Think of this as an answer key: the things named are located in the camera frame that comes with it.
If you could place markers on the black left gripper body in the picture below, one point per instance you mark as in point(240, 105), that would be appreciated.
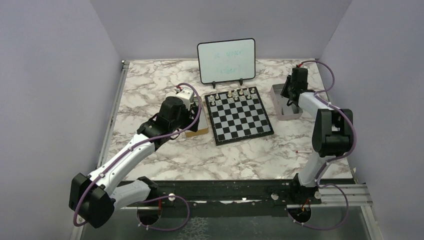
point(191, 120)

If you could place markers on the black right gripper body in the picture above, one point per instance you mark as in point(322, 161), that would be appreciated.
point(287, 87)

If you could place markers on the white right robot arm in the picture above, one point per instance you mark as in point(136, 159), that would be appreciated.
point(332, 134)

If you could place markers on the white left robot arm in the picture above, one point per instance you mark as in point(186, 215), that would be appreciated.
point(132, 159)

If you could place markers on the gold tin tray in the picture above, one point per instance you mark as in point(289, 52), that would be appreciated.
point(202, 129)

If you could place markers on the pink tin tray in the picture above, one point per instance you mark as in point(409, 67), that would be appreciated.
point(283, 112)

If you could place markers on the black silver chessboard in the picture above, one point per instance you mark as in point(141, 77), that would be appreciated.
point(239, 120)

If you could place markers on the small whiteboard on stand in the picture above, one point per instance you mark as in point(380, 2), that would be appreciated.
point(226, 61)

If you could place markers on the red white marker pen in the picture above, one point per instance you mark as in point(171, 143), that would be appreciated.
point(303, 152)

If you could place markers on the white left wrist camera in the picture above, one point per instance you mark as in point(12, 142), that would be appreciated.
point(187, 96)

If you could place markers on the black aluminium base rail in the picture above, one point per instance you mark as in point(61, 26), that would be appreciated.
point(224, 198)

